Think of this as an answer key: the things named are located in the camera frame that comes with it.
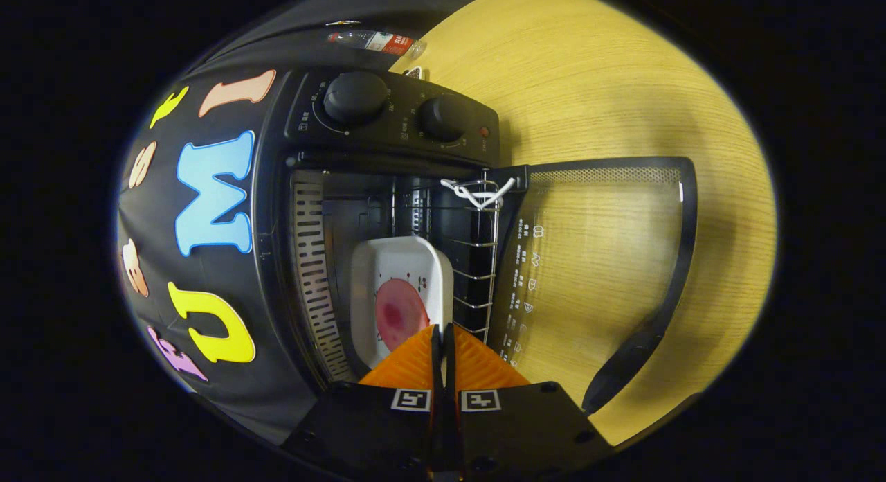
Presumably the chrome wire oven rack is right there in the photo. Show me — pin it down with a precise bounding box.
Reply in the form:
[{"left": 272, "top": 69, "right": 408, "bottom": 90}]
[{"left": 388, "top": 177, "right": 500, "bottom": 344}]

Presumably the white square plate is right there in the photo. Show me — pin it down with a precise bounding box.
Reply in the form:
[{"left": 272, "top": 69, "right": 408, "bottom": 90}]
[{"left": 350, "top": 236, "right": 455, "bottom": 371}]

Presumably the pink round ham slice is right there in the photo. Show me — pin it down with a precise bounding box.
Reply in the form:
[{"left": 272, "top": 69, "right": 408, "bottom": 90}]
[{"left": 374, "top": 279, "right": 431, "bottom": 352}]

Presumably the white string loop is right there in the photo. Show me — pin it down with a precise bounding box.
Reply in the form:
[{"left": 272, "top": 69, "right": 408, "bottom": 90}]
[{"left": 440, "top": 177, "right": 517, "bottom": 211}]

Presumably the clear plastic water bottle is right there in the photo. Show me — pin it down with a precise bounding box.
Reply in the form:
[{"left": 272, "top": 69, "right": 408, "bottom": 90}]
[{"left": 327, "top": 29, "right": 428, "bottom": 59}]

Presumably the black toaster oven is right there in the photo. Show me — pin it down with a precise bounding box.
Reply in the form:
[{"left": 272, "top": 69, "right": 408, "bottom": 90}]
[{"left": 253, "top": 66, "right": 698, "bottom": 417}]

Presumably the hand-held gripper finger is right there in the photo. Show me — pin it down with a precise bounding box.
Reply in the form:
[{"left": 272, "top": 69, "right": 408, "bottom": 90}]
[
  {"left": 443, "top": 323, "right": 615, "bottom": 479},
  {"left": 280, "top": 324, "right": 444, "bottom": 482}
]

